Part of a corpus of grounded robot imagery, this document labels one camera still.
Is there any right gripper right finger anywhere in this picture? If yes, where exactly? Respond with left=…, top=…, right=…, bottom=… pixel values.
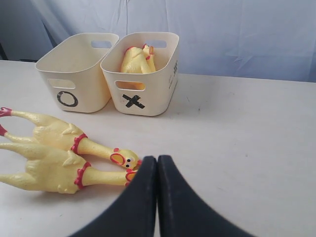
left=158, top=155, right=252, bottom=237

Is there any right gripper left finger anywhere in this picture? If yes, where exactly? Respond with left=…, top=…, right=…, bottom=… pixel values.
left=72, top=156, right=157, bottom=237

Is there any yellow rubber chicken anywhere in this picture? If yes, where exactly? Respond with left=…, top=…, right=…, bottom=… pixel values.
left=0, top=143, right=137, bottom=194
left=0, top=107, right=142, bottom=169

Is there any headless yellow chicken body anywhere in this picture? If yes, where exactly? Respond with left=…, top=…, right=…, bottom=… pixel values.
left=117, top=43, right=158, bottom=91

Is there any cream bin marked X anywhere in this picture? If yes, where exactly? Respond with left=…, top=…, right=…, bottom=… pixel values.
left=101, top=32, right=179, bottom=116

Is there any cream bin marked O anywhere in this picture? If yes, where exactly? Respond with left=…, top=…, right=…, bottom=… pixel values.
left=35, top=33, right=119, bottom=113

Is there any grey backdrop curtain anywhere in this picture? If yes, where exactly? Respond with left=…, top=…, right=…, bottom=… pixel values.
left=0, top=0, right=316, bottom=82

